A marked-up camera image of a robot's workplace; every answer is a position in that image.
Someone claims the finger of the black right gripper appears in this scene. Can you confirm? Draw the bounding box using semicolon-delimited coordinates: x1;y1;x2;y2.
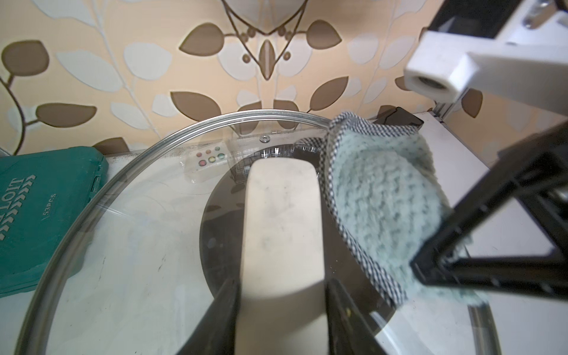
411;257;567;300
411;123;567;262

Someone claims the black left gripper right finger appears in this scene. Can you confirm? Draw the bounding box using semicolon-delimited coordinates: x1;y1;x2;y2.
325;279;386;355

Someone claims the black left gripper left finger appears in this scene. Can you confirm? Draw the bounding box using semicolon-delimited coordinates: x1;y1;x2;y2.
177;279;241;355

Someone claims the green waffle cloth checkered trim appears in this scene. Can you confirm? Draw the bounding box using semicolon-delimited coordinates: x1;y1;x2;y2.
299;112;488;307

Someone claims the glass pot lid cream handle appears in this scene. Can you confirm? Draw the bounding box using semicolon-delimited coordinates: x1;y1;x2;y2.
15;111;501;354

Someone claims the cream frying pan dark interior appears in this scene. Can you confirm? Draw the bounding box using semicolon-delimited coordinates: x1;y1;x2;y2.
199;143;395;332

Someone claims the green plastic tool case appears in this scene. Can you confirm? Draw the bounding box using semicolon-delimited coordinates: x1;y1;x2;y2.
1;146;108;297

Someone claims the aluminium frame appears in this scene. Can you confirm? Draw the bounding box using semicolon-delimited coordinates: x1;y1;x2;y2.
432;101;461;120

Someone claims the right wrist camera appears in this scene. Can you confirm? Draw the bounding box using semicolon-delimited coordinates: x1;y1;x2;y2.
404;1;567;115

